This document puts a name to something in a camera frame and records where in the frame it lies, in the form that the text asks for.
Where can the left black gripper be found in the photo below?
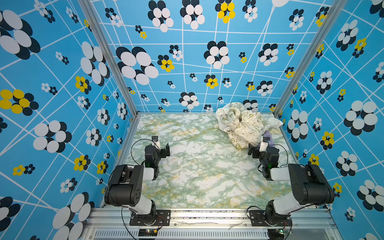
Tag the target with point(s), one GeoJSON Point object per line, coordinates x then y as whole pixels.
{"type": "Point", "coordinates": [163, 150]}

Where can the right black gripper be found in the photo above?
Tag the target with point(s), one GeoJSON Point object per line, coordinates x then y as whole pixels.
{"type": "Point", "coordinates": [255, 151]}

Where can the purple cloth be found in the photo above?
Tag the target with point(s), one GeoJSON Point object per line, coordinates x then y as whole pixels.
{"type": "Point", "coordinates": [268, 133]}

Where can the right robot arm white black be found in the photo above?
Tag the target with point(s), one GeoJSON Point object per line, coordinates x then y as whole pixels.
{"type": "Point", "coordinates": [308, 183]}

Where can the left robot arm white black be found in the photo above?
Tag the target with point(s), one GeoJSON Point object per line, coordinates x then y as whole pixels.
{"type": "Point", "coordinates": [125, 188]}

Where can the cream patterned cloth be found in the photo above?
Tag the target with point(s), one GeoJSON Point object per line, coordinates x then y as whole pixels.
{"type": "Point", "coordinates": [244, 126]}

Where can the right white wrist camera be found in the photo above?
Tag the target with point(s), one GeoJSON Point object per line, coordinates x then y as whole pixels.
{"type": "Point", "coordinates": [264, 143]}

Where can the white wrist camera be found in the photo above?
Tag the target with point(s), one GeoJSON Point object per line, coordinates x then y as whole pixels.
{"type": "Point", "coordinates": [264, 143]}
{"type": "Point", "coordinates": [156, 142]}

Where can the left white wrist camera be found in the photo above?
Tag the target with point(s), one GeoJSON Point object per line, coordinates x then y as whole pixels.
{"type": "Point", "coordinates": [156, 142]}

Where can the left aluminium floor rail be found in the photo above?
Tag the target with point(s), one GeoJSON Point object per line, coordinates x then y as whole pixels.
{"type": "Point", "coordinates": [127, 143]}

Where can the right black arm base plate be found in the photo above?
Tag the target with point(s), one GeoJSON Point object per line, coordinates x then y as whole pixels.
{"type": "Point", "coordinates": [260, 218]}

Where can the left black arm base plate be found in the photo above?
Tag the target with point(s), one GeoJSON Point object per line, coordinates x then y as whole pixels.
{"type": "Point", "coordinates": [153, 219]}

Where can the aluminium front rail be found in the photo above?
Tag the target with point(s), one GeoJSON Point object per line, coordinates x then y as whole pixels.
{"type": "Point", "coordinates": [213, 224]}

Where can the left aluminium corner post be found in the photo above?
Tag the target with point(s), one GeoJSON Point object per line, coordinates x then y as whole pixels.
{"type": "Point", "coordinates": [91, 16]}

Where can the aluminium corner post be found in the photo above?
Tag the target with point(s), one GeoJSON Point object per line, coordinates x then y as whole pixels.
{"type": "Point", "coordinates": [91, 16]}
{"type": "Point", "coordinates": [323, 31]}

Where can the right aluminium corner post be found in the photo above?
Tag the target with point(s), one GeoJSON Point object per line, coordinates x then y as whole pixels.
{"type": "Point", "coordinates": [323, 31]}

